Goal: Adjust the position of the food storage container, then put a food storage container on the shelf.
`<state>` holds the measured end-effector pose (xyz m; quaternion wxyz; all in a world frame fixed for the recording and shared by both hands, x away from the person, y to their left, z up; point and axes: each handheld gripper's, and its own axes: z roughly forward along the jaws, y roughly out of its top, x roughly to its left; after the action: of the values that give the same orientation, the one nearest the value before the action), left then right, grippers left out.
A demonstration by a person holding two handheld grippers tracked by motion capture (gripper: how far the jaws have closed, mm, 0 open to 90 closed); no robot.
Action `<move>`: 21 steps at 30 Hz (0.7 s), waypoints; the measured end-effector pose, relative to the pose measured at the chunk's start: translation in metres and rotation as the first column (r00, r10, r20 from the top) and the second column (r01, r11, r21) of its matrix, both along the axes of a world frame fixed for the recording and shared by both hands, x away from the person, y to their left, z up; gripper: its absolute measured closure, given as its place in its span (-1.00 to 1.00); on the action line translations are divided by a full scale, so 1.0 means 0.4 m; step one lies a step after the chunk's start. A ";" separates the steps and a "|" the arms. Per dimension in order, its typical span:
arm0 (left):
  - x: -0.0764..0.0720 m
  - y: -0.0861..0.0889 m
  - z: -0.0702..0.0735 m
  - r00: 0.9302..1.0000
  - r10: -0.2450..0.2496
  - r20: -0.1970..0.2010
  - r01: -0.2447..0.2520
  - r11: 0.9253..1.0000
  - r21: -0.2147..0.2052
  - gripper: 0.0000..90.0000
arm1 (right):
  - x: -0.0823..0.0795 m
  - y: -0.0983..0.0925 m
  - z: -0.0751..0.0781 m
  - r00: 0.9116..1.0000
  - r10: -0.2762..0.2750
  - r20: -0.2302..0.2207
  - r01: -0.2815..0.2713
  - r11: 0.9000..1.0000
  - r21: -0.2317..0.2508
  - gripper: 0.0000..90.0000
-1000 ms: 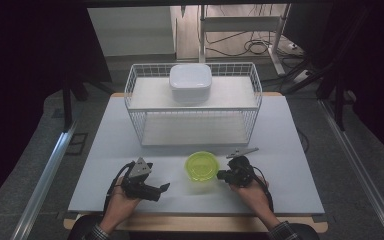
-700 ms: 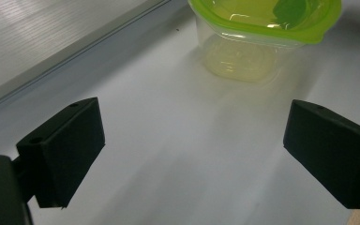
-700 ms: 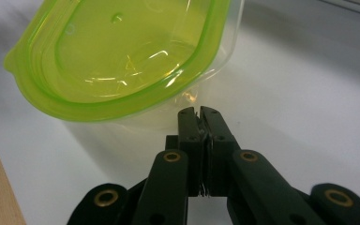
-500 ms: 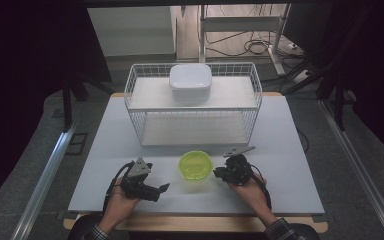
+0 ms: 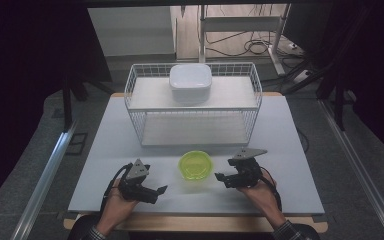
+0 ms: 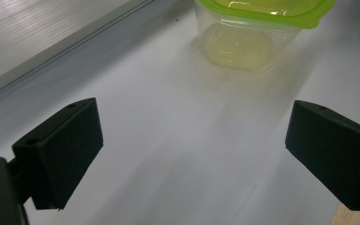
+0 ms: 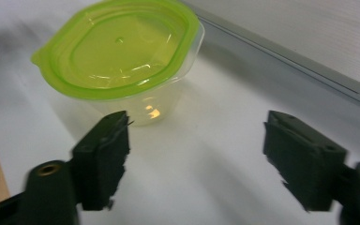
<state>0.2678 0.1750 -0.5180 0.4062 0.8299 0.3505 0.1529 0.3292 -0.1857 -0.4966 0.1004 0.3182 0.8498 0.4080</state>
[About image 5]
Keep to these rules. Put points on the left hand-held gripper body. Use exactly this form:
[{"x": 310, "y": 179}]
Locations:
[{"x": 135, "y": 183}]

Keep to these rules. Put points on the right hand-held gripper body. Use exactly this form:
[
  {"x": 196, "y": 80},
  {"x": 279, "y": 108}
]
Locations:
[{"x": 248, "y": 168}]

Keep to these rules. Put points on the round container with green lid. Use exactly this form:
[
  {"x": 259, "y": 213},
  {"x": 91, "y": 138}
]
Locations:
[{"x": 195, "y": 165}]

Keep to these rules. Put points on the clear square lidded container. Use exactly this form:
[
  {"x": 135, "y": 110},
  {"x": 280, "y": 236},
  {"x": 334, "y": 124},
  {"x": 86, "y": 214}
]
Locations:
[{"x": 190, "y": 80}]

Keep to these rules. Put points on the person's left hand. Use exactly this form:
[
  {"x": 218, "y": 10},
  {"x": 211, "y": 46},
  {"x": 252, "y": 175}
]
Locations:
[{"x": 116, "y": 208}]

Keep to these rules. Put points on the person's right hand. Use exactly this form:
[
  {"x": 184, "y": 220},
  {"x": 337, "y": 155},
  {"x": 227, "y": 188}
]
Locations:
[{"x": 263, "y": 198}]

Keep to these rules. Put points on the black metal stand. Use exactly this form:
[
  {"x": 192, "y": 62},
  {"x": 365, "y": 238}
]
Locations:
[
  {"x": 339, "y": 106},
  {"x": 67, "y": 106}
]

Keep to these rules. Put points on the white power strip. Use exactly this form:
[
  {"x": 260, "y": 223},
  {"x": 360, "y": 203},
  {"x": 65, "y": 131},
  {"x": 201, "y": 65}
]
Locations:
[{"x": 302, "y": 76}]

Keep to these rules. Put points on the white cabinet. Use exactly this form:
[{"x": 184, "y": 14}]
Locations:
[{"x": 131, "y": 30}]

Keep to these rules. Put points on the aluminium rail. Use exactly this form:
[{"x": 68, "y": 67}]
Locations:
[
  {"x": 360, "y": 161},
  {"x": 45, "y": 181}
]

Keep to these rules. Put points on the white desk frame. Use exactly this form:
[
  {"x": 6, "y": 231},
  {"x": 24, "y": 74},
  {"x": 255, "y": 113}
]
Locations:
[{"x": 241, "y": 24}]

